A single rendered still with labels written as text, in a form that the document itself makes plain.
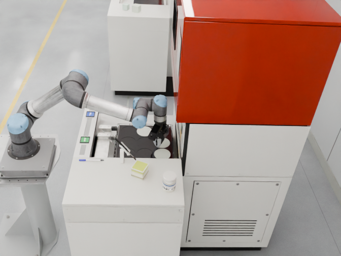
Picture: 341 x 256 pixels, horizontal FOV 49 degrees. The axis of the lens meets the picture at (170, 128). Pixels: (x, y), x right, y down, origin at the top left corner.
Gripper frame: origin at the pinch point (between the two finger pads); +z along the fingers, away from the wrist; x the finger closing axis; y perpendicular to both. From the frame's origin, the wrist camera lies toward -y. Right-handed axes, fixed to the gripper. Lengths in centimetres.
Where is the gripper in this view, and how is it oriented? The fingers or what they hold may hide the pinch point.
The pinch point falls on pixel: (157, 146)
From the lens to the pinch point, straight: 234.8
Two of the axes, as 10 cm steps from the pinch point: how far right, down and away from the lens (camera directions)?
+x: -8.6, -3.5, 3.6
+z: -0.5, 7.8, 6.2
